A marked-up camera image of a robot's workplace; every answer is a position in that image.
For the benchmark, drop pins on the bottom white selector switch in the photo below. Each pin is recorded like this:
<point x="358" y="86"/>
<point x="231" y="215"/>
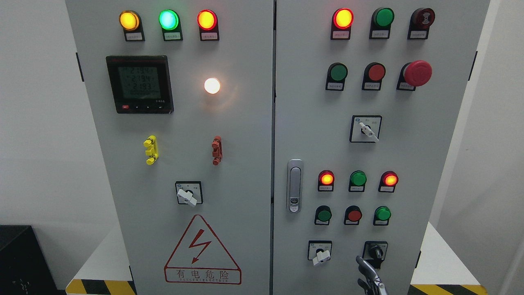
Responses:
<point x="319" y="251"/>

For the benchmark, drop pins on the black digital power meter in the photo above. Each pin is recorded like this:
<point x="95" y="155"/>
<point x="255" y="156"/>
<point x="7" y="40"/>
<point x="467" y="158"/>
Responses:
<point x="140" y="84"/>

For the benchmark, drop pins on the silver door handle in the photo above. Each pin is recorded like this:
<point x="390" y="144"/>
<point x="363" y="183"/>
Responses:
<point x="294" y="184"/>

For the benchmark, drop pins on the red push button upper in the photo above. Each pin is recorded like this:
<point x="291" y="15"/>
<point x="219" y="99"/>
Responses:
<point x="373" y="75"/>

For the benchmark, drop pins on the red electric hazard sign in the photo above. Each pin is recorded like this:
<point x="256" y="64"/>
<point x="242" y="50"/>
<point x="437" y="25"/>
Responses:
<point x="201" y="258"/>

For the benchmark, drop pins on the lower red lit indicator right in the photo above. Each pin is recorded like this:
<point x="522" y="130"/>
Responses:
<point x="388" y="181"/>

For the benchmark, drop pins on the black box at left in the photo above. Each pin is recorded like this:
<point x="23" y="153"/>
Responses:
<point x="23" y="269"/>

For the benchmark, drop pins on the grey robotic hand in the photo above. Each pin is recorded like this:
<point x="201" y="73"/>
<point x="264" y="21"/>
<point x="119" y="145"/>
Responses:
<point x="373" y="284"/>

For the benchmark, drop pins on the white lit indicator light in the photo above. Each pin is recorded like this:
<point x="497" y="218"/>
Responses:
<point x="212" y="85"/>

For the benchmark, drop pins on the right grey cabinet door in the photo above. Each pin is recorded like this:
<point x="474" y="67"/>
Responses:
<point x="313" y="124"/>

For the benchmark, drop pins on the grey cabinet door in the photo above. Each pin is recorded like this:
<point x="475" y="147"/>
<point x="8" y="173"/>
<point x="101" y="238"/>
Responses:
<point x="313" y="124"/>
<point x="236" y="193"/>

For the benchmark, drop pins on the bottom black selector switch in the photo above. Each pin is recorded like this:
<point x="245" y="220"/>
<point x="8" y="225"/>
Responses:
<point x="374" y="252"/>

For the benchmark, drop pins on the dark red buzzer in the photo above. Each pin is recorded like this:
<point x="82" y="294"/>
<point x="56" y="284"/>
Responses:
<point x="421" y="20"/>

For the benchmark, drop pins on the left grey cabinet door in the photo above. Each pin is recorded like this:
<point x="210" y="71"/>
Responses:
<point x="236" y="193"/>

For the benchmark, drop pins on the lower green indicator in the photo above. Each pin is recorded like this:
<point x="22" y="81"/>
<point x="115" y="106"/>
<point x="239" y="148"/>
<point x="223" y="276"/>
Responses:
<point x="357" y="181"/>

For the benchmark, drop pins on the white platform hazard striped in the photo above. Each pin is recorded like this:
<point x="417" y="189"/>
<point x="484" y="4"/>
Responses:
<point x="439" y="270"/>

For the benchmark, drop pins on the yellow terminal clip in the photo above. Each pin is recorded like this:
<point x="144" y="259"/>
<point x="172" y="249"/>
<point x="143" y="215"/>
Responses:
<point x="151" y="149"/>

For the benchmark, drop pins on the red terminal clip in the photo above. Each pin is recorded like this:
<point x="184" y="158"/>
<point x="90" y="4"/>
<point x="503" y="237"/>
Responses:
<point x="217" y="152"/>

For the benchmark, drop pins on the lower red lit indicator left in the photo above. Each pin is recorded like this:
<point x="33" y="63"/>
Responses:
<point x="326" y="181"/>

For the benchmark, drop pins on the top red lit indicator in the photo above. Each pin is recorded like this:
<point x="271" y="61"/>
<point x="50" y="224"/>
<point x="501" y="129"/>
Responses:
<point x="341" y="24"/>

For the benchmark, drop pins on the lower red button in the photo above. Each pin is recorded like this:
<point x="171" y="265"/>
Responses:
<point x="353" y="215"/>

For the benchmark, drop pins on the red lit indicator light left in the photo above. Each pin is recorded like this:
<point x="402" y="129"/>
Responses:
<point x="208" y="25"/>

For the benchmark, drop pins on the red emergency stop button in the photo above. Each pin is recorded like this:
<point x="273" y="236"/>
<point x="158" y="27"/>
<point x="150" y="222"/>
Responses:
<point x="414" y="74"/>

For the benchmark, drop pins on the green push button upper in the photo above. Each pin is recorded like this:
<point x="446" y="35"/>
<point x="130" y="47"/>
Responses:
<point x="336" y="77"/>

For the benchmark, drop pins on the yellow indicator light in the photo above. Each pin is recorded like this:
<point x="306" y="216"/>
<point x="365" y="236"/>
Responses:
<point x="132" y="26"/>

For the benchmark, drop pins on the top green indicator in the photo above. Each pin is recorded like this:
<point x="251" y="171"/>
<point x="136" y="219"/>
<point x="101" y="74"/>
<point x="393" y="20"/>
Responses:
<point x="380" y="25"/>

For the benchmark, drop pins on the upper right selector switch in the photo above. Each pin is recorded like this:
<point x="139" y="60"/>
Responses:
<point x="365" y="128"/>

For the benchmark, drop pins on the green lit indicator light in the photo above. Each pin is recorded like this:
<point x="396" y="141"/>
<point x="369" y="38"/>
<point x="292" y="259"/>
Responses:
<point x="170" y="23"/>

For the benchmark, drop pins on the left door selector switch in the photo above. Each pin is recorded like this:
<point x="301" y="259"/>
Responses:
<point x="189" y="193"/>

